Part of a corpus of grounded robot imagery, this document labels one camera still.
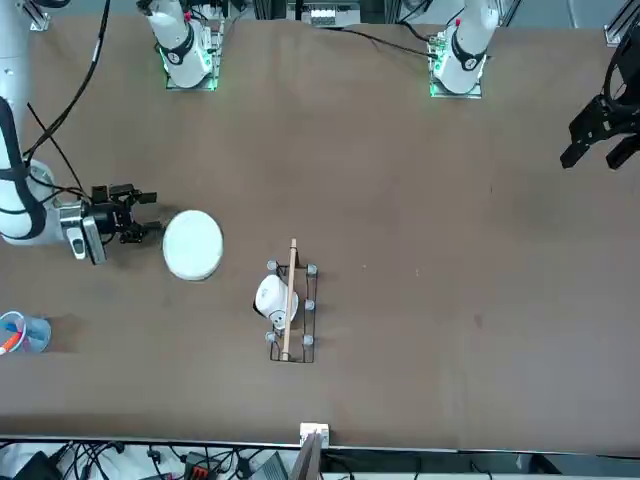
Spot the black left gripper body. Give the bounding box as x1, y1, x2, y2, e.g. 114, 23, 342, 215
607, 69, 640, 136

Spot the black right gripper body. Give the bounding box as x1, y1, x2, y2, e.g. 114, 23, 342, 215
82, 184, 126, 246

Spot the white IKEA plate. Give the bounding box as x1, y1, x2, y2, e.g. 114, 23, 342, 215
162, 209, 225, 282

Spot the orange red marker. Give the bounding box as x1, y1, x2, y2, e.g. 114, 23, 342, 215
0, 324, 25, 357

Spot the wooden rod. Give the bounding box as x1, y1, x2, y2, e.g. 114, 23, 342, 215
280, 238, 298, 362

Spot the black orange connector strip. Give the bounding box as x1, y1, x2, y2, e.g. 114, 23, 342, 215
183, 452, 211, 477

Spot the white power strip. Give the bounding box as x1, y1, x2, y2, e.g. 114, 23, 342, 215
305, 5, 337, 27

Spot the black box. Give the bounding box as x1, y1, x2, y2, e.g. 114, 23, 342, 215
9, 449, 59, 480

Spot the dark grey power adapter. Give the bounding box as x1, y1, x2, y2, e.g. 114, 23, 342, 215
254, 452, 291, 480

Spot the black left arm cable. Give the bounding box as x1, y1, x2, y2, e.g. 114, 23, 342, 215
602, 29, 640, 109

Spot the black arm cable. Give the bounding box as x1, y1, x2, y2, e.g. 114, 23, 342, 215
19, 0, 112, 201
602, 29, 640, 109

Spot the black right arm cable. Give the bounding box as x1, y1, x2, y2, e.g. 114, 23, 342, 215
19, 0, 112, 201

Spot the black wire cup rack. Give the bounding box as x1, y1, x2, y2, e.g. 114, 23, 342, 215
263, 238, 321, 364

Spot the black cable on table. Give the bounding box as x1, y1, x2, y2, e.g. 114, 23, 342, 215
343, 25, 435, 57

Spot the white table edge bracket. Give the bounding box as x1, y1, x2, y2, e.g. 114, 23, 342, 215
299, 422, 331, 447

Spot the aluminium camera post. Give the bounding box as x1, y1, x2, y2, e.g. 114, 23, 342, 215
289, 432, 324, 480

